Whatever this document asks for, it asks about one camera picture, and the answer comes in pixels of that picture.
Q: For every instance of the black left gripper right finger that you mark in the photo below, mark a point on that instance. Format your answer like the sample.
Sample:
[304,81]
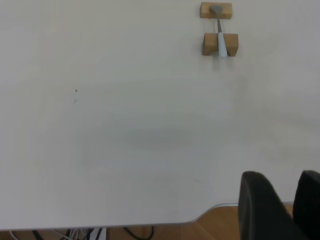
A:
[310,200]

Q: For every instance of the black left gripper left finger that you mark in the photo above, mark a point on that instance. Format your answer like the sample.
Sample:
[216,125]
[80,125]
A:
[260,212]

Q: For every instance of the arched wooden block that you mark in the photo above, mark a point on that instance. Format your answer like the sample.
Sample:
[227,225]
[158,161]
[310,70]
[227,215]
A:
[210,43]

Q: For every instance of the flat wooden block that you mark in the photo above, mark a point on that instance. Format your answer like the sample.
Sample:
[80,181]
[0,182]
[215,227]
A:
[205,11]

